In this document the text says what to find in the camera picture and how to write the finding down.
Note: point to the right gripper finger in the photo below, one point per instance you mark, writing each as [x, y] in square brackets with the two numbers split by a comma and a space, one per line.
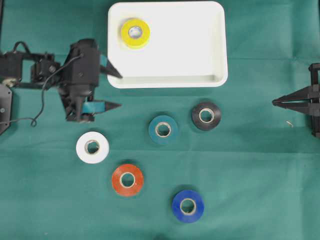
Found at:
[299, 95]
[301, 107]

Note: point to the blue tape roll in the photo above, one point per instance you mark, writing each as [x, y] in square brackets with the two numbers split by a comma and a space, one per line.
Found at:
[198, 209]

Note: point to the black tape roll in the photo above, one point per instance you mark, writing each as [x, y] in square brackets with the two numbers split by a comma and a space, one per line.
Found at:
[216, 115]

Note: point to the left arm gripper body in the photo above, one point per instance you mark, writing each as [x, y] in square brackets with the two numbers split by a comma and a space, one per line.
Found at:
[47, 73]

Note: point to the white tape roll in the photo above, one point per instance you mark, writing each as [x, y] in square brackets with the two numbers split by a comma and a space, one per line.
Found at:
[83, 143]

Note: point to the white plastic tray case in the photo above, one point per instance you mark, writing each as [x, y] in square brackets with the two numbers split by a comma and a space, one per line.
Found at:
[186, 48]

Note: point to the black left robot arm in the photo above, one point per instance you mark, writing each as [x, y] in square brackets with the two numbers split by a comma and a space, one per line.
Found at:
[15, 67]

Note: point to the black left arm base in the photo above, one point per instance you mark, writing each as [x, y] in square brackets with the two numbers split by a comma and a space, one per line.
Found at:
[6, 96]

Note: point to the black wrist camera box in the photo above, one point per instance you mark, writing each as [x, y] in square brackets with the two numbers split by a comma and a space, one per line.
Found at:
[81, 76]

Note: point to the green table cloth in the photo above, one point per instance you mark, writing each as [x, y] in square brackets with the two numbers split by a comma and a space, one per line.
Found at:
[258, 177]

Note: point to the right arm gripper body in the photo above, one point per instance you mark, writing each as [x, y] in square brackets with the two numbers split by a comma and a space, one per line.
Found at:
[314, 70]

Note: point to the yellow tape roll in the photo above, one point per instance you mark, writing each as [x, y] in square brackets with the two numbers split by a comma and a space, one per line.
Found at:
[135, 33]

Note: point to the teal green tape roll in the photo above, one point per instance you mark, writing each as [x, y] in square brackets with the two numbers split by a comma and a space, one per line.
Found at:
[163, 120]

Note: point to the red tape roll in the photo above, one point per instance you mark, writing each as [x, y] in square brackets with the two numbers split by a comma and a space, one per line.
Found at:
[120, 188]

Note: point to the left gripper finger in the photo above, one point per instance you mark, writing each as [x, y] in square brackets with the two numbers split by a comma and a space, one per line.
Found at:
[97, 107]
[105, 67]

